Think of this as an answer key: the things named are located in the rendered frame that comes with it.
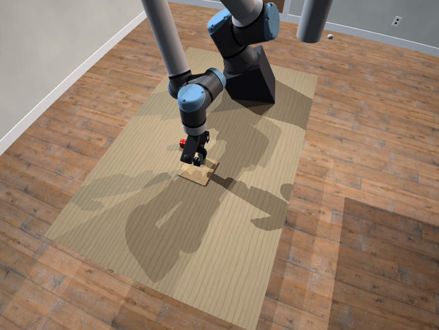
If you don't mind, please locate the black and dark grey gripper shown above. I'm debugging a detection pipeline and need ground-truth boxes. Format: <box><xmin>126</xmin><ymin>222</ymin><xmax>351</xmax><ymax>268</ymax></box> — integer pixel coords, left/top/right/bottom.
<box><xmin>189</xmin><ymin>131</ymin><xmax>210</xmax><ymax>165</ymax></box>

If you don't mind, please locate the black die with white pips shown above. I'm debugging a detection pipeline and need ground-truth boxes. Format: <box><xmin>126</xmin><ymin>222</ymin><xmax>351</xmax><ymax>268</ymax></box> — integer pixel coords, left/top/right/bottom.
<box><xmin>193</xmin><ymin>157</ymin><xmax>201</xmax><ymax>167</ymax></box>

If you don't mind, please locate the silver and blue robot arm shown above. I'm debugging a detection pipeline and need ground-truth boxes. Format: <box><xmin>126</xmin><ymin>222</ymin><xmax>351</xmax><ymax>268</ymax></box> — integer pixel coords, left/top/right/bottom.
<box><xmin>141</xmin><ymin>0</ymin><xmax>280</xmax><ymax>164</ymax></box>

